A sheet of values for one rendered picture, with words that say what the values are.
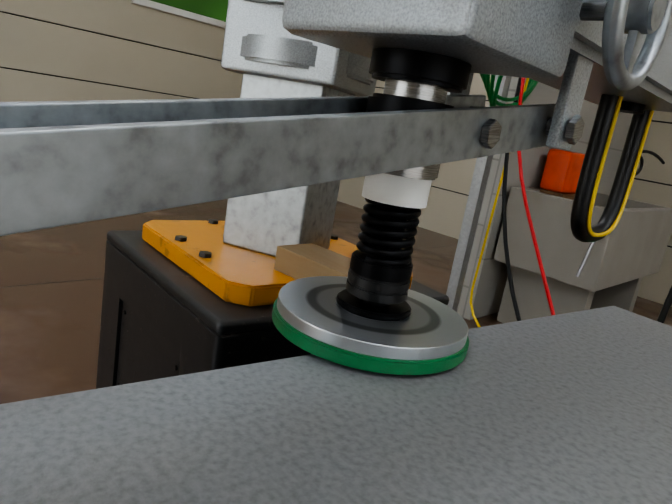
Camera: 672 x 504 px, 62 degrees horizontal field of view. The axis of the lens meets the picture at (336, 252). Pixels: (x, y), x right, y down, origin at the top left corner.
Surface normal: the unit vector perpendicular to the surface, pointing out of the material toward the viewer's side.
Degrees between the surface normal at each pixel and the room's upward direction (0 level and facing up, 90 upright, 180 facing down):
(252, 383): 0
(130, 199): 90
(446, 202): 90
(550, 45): 90
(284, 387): 0
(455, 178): 90
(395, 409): 0
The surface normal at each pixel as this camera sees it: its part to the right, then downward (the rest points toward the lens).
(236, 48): -0.36, 0.17
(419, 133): 0.72, 0.29
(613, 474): 0.17, -0.96
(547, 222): -0.69, 0.06
